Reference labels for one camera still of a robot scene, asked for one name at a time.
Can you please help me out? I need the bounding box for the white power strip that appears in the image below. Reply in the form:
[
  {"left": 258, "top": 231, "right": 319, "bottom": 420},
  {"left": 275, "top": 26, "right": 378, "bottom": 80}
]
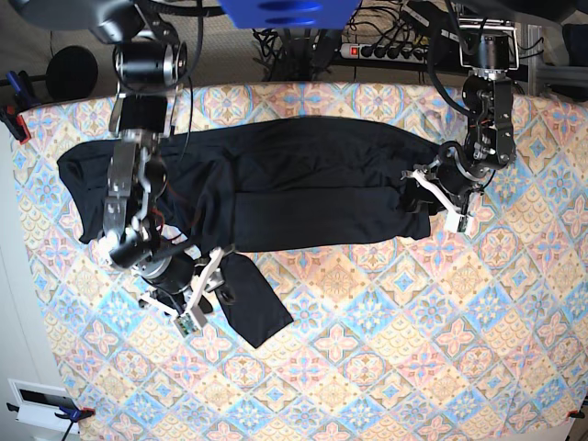
[{"left": 339, "top": 43, "right": 427, "bottom": 63}]

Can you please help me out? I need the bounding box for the white wall outlet box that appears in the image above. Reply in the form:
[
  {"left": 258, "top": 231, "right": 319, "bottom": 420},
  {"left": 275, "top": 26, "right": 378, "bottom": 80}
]
[{"left": 8, "top": 379, "right": 75, "bottom": 434}]

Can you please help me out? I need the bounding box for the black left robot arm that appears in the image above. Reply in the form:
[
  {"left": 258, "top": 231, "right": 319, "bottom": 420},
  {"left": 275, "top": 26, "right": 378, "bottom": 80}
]
[{"left": 402, "top": 1, "right": 563, "bottom": 233}]

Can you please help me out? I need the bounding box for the patterned colourful tablecloth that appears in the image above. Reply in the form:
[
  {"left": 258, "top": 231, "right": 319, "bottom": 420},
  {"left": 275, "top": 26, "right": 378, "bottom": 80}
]
[{"left": 1, "top": 96, "right": 587, "bottom": 440}]

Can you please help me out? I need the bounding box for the red table clamp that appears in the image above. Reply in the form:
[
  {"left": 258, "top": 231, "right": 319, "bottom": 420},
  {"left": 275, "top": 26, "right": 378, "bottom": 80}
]
[{"left": 0, "top": 106, "right": 31, "bottom": 144}]

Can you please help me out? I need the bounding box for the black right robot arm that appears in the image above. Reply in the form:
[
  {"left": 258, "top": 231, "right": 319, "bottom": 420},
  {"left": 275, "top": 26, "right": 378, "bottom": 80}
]
[{"left": 11, "top": 1, "right": 227, "bottom": 336}]

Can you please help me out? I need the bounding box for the black t-shirt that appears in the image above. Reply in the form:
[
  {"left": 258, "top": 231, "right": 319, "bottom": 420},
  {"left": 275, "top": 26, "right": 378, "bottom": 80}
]
[{"left": 57, "top": 117, "right": 439, "bottom": 347}]

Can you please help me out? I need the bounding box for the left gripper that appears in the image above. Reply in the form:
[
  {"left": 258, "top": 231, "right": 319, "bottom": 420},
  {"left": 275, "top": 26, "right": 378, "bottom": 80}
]
[{"left": 401, "top": 162, "right": 493, "bottom": 235}]

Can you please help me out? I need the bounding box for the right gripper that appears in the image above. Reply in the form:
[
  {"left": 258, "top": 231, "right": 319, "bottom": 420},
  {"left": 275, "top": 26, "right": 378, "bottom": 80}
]
[{"left": 138, "top": 246, "right": 236, "bottom": 337}]

